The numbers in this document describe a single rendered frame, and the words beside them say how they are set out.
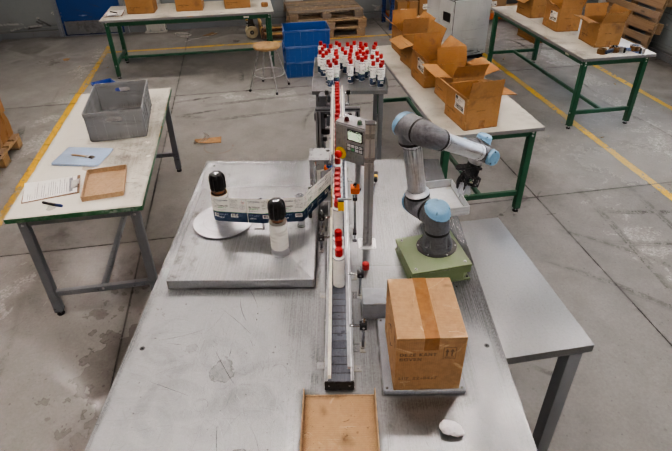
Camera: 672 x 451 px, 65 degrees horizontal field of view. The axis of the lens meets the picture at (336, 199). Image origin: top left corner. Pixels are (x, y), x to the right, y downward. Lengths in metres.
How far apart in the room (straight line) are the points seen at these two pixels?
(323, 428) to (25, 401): 2.00
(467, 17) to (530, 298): 5.71
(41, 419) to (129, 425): 1.33
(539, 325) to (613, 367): 1.20
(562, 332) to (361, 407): 0.91
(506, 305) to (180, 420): 1.40
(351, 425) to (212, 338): 0.69
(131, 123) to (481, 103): 2.49
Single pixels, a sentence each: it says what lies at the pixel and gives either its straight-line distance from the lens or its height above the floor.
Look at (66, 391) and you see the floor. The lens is 3.45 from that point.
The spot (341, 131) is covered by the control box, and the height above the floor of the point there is 1.43.
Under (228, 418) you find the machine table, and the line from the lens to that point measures 2.02.
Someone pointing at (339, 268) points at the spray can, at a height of 1.00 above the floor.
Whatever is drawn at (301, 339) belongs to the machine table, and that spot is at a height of 0.83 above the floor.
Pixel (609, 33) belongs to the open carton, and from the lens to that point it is 6.29.
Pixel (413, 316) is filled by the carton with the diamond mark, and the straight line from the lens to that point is 1.90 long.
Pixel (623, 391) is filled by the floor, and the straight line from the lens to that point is 3.44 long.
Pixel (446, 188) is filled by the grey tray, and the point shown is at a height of 0.96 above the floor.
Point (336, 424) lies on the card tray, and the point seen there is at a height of 0.83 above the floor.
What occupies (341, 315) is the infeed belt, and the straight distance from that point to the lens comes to 2.22.
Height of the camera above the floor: 2.47
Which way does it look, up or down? 33 degrees down
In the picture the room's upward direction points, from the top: 1 degrees counter-clockwise
